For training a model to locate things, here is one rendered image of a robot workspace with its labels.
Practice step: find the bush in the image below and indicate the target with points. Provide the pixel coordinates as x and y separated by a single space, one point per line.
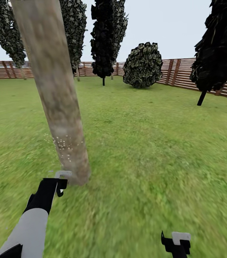
143 66

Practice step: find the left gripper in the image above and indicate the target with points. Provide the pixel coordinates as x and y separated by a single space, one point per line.
62 183

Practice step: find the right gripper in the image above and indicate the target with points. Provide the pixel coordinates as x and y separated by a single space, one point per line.
170 247

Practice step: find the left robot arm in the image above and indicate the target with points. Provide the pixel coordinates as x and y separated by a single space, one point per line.
28 237

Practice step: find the pesticide atomizer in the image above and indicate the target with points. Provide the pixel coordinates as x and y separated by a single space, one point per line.
59 192

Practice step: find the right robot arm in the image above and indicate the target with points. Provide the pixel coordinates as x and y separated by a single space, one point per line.
179 245

